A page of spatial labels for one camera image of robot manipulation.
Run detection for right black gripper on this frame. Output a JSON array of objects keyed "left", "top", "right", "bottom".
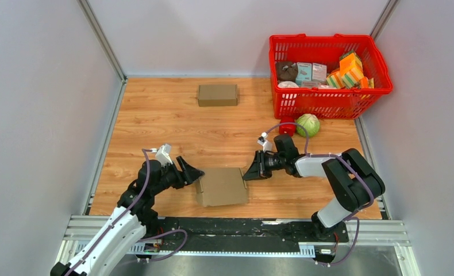
[{"left": 243, "top": 149, "right": 286, "bottom": 181}]

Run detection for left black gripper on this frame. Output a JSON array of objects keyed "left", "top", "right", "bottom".
[{"left": 151, "top": 155, "right": 204, "bottom": 196}]

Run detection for cardboard sheet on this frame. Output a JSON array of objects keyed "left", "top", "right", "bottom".
[{"left": 195, "top": 167, "right": 249, "bottom": 207}]

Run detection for brown cardboard paper box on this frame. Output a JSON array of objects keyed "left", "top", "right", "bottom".
[{"left": 197, "top": 84, "right": 238, "bottom": 107}]

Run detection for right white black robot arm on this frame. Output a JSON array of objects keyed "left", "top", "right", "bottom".
[{"left": 243, "top": 134, "right": 386, "bottom": 241}]

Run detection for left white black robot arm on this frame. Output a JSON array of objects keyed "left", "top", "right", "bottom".
[{"left": 50, "top": 156, "right": 205, "bottom": 275}]

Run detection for red toy pepper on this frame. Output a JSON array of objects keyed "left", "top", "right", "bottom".
[{"left": 279, "top": 117, "right": 297, "bottom": 137}]

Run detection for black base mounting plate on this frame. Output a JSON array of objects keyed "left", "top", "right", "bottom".
[{"left": 146, "top": 217, "right": 349, "bottom": 253}]

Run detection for green toy cabbage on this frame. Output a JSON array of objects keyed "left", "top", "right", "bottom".
[{"left": 295, "top": 113, "right": 321, "bottom": 137}]

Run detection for white round lid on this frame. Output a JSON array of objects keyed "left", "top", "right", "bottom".
[{"left": 278, "top": 81, "right": 299, "bottom": 89}]

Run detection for brown round toy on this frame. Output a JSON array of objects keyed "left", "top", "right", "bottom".
[{"left": 275, "top": 61, "right": 298, "bottom": 82}]

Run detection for teal small carton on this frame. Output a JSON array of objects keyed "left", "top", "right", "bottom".
[{"left": 295, "top": 62, "right": 313, "bottom": 86}]

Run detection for grey small carton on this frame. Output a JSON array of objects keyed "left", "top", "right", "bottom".
[{"left": 311, "top": 63, "right": 327, "bottom": 84}]

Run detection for red plastic shopping basket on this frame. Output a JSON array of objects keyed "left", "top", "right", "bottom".
[{"left": 268, "top": 34, "right": 393, "bottom": 119}]

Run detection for orange green striped sponge stack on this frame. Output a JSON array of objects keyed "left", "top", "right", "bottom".
[{"left": 326, "top": 51, "right": 374, "bottom": 89}]

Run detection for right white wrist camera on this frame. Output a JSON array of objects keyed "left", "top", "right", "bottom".
[{"left": 257, "top": 132, "right": 273, "bottom": 152}]

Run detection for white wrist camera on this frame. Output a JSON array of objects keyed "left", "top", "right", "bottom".
[
  {"left": 151, "top": 143, "right": 173, "bottom": 167},
  {"left": 257, "top": 132, "right": 273, "bottom": 152}
]

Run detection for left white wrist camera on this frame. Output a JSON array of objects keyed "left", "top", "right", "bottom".
[{"left": 151, "top": 143, "right": 173, "bottom": 167}]

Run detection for aluminium frame rail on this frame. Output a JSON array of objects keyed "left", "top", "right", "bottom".
[{"left": 49, "top": 215, "right": 422, "bottom": 276}]

